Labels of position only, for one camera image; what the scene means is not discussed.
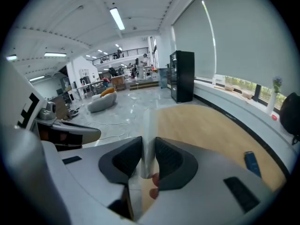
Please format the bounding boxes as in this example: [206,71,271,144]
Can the wooden platform steps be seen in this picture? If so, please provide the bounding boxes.
[129,79,160,91]

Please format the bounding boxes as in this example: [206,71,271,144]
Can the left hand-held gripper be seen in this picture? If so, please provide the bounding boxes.
[0,56,57,148]

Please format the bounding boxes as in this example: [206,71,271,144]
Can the brown wooden cabinet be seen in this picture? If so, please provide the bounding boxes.
[110,75,126,91]

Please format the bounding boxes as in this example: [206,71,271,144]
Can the black backpack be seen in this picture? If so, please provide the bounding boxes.
[278,92,300,145]

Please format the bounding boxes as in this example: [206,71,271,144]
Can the long ceiling light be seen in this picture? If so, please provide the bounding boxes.
[109,7,126,31]
[44,52,67,58]

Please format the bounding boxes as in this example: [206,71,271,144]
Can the black upright device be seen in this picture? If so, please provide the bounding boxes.
[254,84,262,102]

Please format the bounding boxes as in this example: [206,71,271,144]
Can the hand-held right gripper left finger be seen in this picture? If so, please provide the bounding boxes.
[41,136,143,225]

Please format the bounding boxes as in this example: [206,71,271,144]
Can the black glass-door cabinet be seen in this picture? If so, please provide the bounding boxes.
[169,50,195,104]

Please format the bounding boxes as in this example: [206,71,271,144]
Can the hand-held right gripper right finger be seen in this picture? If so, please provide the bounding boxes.
[137,136,281,225]

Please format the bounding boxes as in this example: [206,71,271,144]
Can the grey round sofa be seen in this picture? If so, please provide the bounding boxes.
[87,90,118,113]

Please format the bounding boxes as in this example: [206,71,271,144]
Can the person's right hand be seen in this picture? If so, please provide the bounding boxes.
[149,172,161,200]

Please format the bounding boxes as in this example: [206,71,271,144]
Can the black balcony railing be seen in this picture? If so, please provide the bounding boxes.
[92,46,150,67]

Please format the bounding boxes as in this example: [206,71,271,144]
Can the white vase with flowers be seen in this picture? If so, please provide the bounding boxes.
[265,76,283,116]

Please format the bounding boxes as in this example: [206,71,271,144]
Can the left hand-held gripper camera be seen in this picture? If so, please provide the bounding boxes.
[38,101,57,121]

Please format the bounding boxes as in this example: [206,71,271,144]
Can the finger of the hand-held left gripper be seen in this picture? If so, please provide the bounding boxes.
[47,120,102,148]

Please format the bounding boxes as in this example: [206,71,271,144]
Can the grey roller blind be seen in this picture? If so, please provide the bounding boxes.
[172,0,217,80]
[200,0,300,98]

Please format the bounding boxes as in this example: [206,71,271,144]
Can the wooden coffee table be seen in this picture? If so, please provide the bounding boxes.
[140,105,287,218]

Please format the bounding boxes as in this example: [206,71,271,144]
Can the orange cushion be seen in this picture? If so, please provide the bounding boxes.
[100,87,116,98]

